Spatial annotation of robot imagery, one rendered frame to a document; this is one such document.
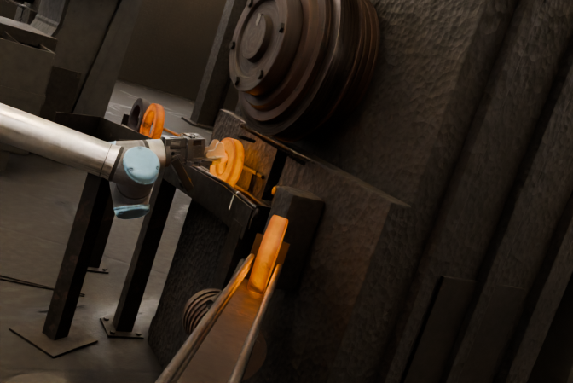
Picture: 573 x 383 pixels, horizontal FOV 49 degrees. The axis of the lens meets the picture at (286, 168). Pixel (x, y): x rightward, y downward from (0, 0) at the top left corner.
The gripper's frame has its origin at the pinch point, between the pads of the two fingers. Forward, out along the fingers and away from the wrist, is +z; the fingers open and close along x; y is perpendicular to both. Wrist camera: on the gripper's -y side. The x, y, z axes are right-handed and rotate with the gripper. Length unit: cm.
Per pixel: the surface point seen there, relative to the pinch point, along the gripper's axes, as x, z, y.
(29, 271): 77, -49, -65
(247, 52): -19.3, -4.3, 33.4
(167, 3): 982, 285, 0
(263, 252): -70, -22, 3
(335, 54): -43, 7, 36
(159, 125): 61, -3, -4
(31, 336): 25, -54, -63
